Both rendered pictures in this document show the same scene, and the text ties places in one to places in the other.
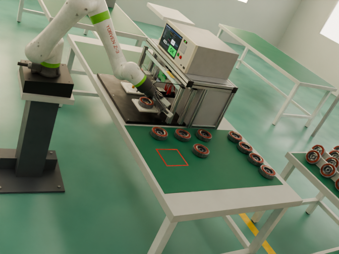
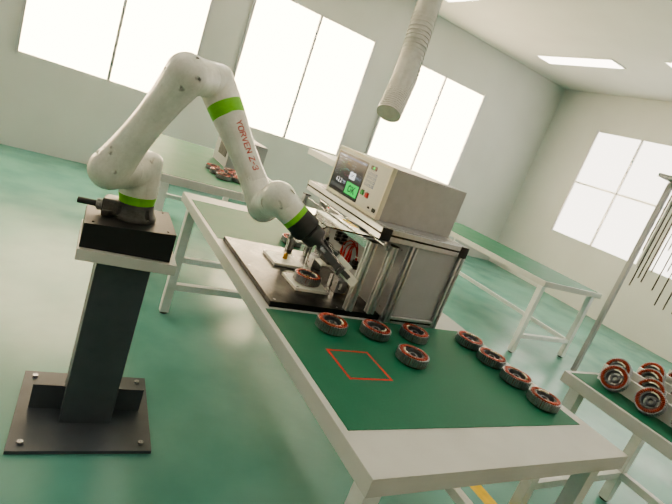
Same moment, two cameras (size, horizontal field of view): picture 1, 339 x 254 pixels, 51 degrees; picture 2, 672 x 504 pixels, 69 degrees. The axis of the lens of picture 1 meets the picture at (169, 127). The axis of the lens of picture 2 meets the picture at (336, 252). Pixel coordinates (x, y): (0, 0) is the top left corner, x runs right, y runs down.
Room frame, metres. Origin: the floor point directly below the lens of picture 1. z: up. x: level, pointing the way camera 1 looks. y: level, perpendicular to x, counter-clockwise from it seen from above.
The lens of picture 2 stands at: (0.44, -0.06, 1.39)
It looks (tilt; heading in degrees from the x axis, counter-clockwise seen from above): 14 degrees down; 6
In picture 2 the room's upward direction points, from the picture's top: 20 degrees clockwise
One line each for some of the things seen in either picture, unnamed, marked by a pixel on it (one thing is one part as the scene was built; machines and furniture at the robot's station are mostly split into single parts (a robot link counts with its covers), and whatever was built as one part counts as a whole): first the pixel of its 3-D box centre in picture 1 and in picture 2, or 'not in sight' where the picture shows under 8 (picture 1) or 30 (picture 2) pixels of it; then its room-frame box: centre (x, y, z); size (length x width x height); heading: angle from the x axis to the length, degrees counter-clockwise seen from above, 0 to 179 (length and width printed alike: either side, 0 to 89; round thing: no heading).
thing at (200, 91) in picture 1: (174, 83); (355, 250); (2.52, 0.10, 0.92); 0.66 x 0.01 x 0.30; 39
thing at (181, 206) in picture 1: (164, 105); (338, 289); (2.52, 0.10, 0.72); 2.20 x 1.01 x 0.05; 39
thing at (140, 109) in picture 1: (145, 105); (305, 283); (2.27, 0.22, 0.78); 0.15 x 0.15 x 0.01; 39
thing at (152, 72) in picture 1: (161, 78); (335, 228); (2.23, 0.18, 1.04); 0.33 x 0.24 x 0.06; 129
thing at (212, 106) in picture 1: (210, 109); (422, 288); (2.36, -0.22, 0.91); 0.28 x 0.03 x 0.32; 129
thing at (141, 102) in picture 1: (146, 103); (307, 277); (2.27, 0.22, 0.80); 0.11 x 0.11 x 0.04
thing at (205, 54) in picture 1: (197, 49); (393, 190); (2.56, 0.04, 1.22); 0.44 x 0.39 x 0.20; 39
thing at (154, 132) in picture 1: (159, 133); (331, 324); (2.00, 0.04, 0.77); 0.11 x 0.11 x 0.04
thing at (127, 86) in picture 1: (132, 88); (284, 259); (2.46, 0.37, 0.78); 0.15 x 0.15 x 0.01; 39
